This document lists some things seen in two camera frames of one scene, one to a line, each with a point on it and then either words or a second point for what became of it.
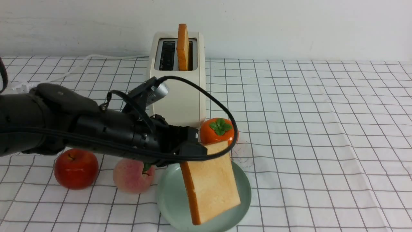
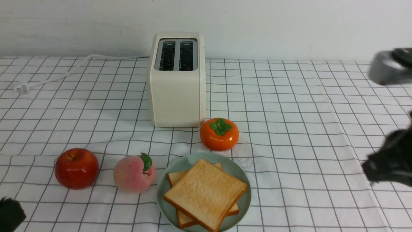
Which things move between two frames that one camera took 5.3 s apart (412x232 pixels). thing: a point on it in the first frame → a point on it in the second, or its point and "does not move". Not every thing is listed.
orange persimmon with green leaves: (216, 130) does not move
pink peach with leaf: (133, 176) does not move
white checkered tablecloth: (326, 146) does not move
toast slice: (210, 184) → (184, 219)
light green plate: (175, 207) does not move
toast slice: (182, 47) → (206, 193)
